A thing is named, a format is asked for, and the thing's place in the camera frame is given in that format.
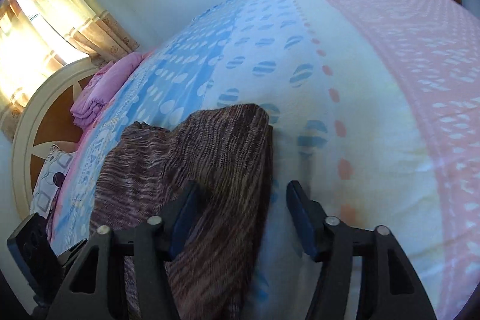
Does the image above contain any brown knitted sweater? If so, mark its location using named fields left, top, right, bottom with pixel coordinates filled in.
left=89, top=104, right=272, bottom=319

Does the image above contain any patterned white grey pillow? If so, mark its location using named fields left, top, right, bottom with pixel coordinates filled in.
left=30, top=145, right=76, bottom=218

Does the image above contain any blue pink patterned bedspread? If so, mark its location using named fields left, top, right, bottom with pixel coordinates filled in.
left=52, top=0, right=479, bottom=319

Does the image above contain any cream and wood headboard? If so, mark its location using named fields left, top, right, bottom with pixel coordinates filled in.
left=11, top=58, right=98, bottom=218

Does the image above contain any beige patterned curtain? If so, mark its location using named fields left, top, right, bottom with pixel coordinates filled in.
left=1, top=0, right=139, bottom=140

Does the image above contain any folded purple quilt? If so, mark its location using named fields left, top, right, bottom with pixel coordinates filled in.
left=70, top=52, right=144, bottom=129

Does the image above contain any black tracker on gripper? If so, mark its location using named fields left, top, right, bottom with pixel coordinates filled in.
left=7, top=213, right=63, bottom=305

